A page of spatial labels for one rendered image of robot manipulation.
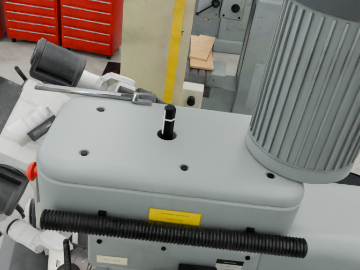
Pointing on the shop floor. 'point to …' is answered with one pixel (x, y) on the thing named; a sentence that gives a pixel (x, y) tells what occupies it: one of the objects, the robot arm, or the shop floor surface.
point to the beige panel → (157, 45)
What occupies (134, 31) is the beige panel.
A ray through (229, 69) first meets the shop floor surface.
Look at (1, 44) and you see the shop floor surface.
